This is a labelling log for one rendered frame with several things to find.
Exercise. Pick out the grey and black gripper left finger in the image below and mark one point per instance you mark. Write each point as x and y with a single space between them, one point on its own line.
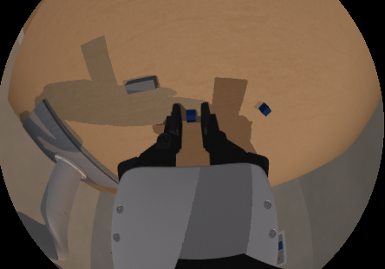
163 152

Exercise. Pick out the small blue block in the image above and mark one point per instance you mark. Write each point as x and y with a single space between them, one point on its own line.
190 115
265 110

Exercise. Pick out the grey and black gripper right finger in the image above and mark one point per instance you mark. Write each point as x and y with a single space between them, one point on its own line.
222 150

